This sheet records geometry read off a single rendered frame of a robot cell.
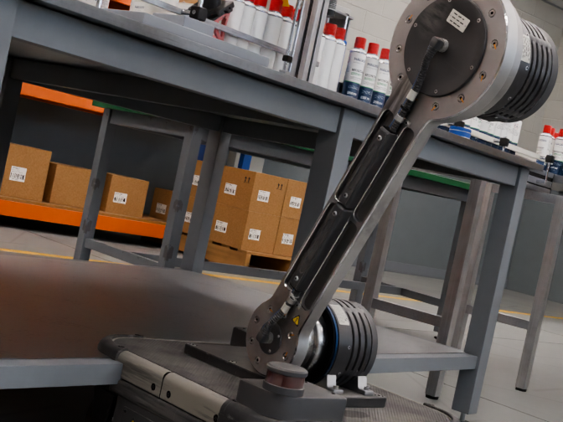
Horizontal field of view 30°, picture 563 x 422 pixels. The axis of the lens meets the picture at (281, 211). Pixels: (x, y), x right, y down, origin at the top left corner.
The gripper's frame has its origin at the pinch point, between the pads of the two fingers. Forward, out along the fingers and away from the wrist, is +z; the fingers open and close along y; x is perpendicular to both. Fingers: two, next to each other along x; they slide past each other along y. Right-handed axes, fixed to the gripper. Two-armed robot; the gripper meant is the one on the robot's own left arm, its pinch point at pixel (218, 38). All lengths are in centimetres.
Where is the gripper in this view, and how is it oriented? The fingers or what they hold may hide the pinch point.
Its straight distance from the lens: 268.0
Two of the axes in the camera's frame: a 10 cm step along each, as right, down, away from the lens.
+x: -5.8, 5.2, -6.3
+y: -7.9, -1.9, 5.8
